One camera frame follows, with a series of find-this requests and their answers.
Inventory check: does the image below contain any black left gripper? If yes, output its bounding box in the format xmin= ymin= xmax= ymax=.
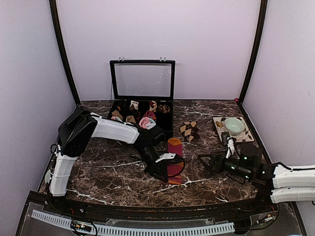
xmin=135 ymin=146 xmax=168 ymax=183

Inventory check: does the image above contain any cream brown rolled sock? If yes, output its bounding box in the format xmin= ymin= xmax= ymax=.
xmin=129 ymin=100 xmax=139 ymax=111

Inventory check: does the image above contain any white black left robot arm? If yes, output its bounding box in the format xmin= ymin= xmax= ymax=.
xmin=45 ymin=107 xmax=185 ymax=214

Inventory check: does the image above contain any leopard pattern rolled sock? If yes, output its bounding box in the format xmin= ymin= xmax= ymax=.
xmin=157 ymin=104 xmax=170 ymax=114

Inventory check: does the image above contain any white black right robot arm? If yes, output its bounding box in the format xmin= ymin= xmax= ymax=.
xmin=197 ymin=144 xmax=315 ymax=213

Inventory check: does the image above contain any white slotted cable duct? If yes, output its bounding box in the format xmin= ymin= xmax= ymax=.
xmin=31 ymin=210 xmax=235 ymax=236

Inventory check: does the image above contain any black right frame post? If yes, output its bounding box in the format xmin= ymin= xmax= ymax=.
xmin=238 ymin=0 xmax=268 ymax=106

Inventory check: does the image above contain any pale green bowl left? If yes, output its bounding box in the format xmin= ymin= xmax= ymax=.
xmin=44 ymin=170 xmax=52 ymax=184

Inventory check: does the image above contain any black sock organizer box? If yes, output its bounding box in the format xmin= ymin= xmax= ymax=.
xmin=108 ymin=59 xmax=176 ymax=138

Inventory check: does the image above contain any brown tan rolled sock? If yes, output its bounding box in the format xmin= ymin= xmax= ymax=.
xmin=126 ymin=116 xmax=136 ymax=123

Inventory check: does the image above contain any pale green ceramic bowl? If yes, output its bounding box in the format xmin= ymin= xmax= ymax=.
xmin=224 ymin=118 xmax=246 ymax=135

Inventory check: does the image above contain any pink white rolled sock right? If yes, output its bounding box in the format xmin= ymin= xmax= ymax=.
xmin=139 ymin=117 xmax=156 ymax=130

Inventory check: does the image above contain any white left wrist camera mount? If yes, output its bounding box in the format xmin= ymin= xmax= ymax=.
xmin=155 ymin=153 xmax=176 ymax=163

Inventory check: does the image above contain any brown argyle rolled sock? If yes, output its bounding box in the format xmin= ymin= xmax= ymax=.
xmin=180 ymin=121 xmax=200 ymax=142

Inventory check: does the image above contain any black front table rail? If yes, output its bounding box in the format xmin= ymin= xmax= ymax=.
xmin=27 ymin=190 xmax=293 ymax=222

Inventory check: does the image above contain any black left frame post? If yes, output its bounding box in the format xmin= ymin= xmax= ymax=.
xmin=49 ymin=0 xmax=81 ymax=106

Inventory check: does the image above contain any black frame post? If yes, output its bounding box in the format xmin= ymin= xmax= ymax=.
xmin=238 ymin=0 xmax=268 ymax=106
xmin=49 ymin=0 xmax=81 ymax=106

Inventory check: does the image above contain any pink white rolled sock left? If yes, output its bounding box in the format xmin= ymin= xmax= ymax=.
xmin=111 ymin=117 xmax=123 ymax=122

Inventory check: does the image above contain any maroon teal rolled sock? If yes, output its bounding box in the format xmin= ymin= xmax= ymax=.
xmin=143 ymin=110 xmax=157 ymax=121

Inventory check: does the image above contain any square floral ceramic plate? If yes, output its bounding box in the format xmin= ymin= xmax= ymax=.
xmin=213 ymin=116 xmax=254 ymax=143

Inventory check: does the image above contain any maroon purple orange striped sock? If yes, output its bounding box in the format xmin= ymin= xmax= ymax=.
xmin=167 ymin=138 xmax=185 ymax=185

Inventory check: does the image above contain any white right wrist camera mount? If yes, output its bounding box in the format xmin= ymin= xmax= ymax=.
xmin=221 ymin=132 xmax=236 ymax=159

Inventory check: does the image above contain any pink white rolled sock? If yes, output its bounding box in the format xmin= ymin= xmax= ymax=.
xmin=139 ymin=117 xmax=156 ymax=130
xmin=111 ymin=117 xmax=123 ymax=122

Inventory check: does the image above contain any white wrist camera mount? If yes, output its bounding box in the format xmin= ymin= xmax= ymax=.
xmin=221 ymin=132 xmax=236 ymax=159
xmin=155 ymin=153 xmax=176 ymax=163

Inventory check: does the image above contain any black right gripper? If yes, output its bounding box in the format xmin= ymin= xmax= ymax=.
xmin=198 ymin=150 xmax=253 ymax=180

